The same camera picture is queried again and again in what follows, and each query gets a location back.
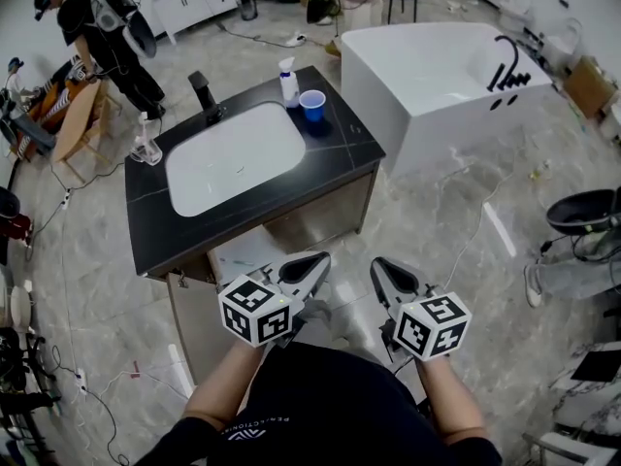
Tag black bathtub faucet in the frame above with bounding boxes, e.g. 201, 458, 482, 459
486, 35, 533, 91

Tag white pump bottle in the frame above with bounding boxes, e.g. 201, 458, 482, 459
278, 56, 301, 110

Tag clear glass tumbler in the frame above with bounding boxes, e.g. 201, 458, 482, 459
129, 136, 163, 167

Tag red box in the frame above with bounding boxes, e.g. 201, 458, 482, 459
0, 214, 34, 245

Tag white bathtub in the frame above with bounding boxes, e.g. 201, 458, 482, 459
341, 21, 554, 179

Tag white toilet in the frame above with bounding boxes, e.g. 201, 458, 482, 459
542, 17, 583, 70

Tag white round stool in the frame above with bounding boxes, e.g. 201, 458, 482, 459
9, 282, 35, 332

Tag white sideboard cabinet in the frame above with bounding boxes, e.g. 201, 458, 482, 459
150, 0, 243, 47

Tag marble slab counter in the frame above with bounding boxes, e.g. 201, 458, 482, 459
547, 342, 621, 455

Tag round wooden table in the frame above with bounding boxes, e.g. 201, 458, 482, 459
50, 78, 122, 183

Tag grey cabinet door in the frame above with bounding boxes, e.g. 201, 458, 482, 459
166, 268, 225, 385

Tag white sink basin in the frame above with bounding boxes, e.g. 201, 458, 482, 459
164, 100, 308, 217

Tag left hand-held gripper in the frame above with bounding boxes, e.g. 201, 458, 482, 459
217, 251, 333, 351

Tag metal frame rack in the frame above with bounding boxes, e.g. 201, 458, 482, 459
521, 429, 621, 466

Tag black vanity with white sink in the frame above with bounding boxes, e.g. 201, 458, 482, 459
145, 161, 384, 285
124, 64, 387, 277

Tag long white cable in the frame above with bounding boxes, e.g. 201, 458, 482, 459
443, 162, 515, 293

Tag person's grey trousers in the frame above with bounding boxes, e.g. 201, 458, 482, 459
293, 297, 384, 364

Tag grey shell backpack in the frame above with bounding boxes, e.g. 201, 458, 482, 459
90, 0, 159, 60

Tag person's left forearm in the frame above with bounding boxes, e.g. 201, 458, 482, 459
182, 342, 267, 419

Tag black tablet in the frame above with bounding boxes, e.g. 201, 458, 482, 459
571, 349, 621, 383

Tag dark round appliance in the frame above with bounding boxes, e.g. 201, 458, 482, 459
0, 185, 23, 220

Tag pink electric toothbrush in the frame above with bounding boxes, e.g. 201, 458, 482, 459
137, 112, 152, 152

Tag person's right forearm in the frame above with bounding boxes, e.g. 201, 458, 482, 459
415, 356, 488, 445

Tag small yellow bottle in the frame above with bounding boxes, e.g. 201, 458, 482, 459
528, 159, 554, 182

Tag blue plastic cup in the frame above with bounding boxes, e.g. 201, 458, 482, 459
298, 89, 327, 123

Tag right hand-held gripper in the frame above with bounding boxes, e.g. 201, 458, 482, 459
370, 257, 473, 373

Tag person's black shirt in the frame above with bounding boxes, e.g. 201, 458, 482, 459
130, 341, 504, 466

